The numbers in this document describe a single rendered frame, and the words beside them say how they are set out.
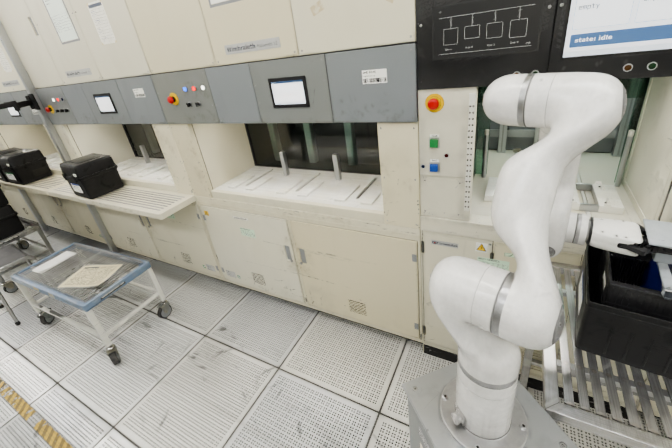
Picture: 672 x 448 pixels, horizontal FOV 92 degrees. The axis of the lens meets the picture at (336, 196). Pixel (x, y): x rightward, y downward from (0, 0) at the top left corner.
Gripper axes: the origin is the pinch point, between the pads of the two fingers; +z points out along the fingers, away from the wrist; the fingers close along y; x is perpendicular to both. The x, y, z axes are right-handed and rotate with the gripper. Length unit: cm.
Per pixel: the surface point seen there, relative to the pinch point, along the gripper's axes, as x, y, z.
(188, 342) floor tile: -106, 39, -202
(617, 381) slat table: -30.3, 19.4, -4.8
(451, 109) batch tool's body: 27, -24, -59
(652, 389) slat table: -29.8, 18.6, 1.6
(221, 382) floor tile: -106, 46, -160
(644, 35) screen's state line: 45, -28, -11
